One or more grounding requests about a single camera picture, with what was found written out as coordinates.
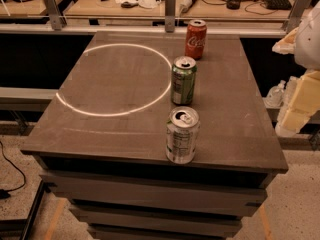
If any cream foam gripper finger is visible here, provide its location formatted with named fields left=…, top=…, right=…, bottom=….
left=272, top=28, right=298, bottom=55
left=275, top=70, right=320, bottom=137

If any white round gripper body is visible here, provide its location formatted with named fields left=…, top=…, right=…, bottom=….
left=294, top=4, right=320, bottom=70

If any green soda can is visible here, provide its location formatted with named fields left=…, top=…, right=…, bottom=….
left=171, top=56, right=197, bottom=105

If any red Coca-Cola can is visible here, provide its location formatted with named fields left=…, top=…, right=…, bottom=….
left=185, top=19, right=207, bottom=60

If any silver 7up can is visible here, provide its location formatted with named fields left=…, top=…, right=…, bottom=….
left=166, top=106, right=200, bottom=164

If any black round cup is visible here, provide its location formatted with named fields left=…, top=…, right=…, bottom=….
left=226, top=0, right=242, bottom=10

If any white power strip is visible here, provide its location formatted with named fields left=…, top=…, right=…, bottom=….
left=179, top=0, right=197, bottom=13

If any grey drawer cabinet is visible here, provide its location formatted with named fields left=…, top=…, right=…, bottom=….
left=22, top=32, right=288, bottom=240

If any metal rail bracket right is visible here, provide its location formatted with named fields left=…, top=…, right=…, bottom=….
left=283, top=0, right=310, bottom=33

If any metal rail bracket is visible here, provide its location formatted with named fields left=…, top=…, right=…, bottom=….
left=165, top=0, right=176, bottom=33
left=43, top=0, right=66, bottom=30
left=283, top=0, right=310, bottom=33

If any metal rail bracket centre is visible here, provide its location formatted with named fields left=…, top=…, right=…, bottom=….
left=165, top=0, right=176, bottom=33

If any metal rail bracket left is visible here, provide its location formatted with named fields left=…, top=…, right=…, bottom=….
left=43, top=0, right=66, bottom=30

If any black floor cable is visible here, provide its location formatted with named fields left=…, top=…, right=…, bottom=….
left=0, top=140, right=28, bottom=200

